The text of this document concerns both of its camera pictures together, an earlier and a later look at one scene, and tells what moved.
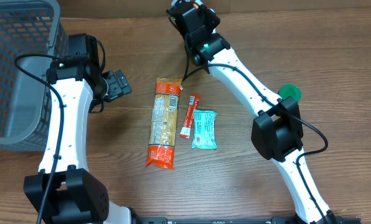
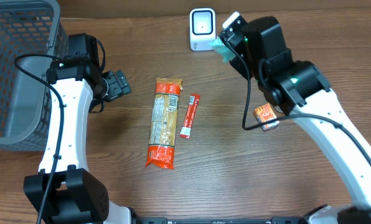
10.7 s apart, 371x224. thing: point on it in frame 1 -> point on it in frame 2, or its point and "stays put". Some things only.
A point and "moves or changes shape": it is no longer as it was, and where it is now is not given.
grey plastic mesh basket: [24, 38] stays put
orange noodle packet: [163, 124] stays put
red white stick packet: [193, 104] stays put
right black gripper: [208, 15] -> [239, 60]
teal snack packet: [203, 129] moves or changes shape
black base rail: [274, 220] stays put
